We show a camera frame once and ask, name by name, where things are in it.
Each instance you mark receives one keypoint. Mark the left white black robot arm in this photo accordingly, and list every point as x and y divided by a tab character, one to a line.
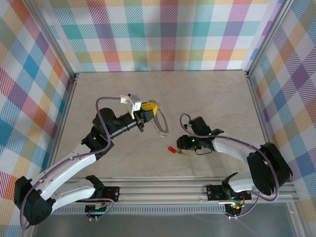
71	164

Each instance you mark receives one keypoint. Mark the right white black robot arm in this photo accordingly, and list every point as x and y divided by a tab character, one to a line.
269	168

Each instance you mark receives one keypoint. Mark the perforated metal strip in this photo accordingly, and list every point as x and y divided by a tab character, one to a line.
160	210

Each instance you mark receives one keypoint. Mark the grey metal shelf panel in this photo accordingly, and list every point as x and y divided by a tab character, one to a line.
160	225

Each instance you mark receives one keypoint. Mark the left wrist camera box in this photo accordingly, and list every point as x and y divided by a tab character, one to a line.
135	102

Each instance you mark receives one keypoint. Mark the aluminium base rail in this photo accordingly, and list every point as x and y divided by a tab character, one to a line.
160	191

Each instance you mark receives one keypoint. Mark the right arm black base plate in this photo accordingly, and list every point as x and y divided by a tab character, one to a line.
214	192

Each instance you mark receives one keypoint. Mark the aluminium table side rail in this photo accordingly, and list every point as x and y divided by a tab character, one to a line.
66	103
259	111

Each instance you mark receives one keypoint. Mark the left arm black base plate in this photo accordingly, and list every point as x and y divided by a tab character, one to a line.
113	193

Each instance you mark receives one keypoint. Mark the aluminium frame post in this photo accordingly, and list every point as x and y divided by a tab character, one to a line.
268	34
51	34

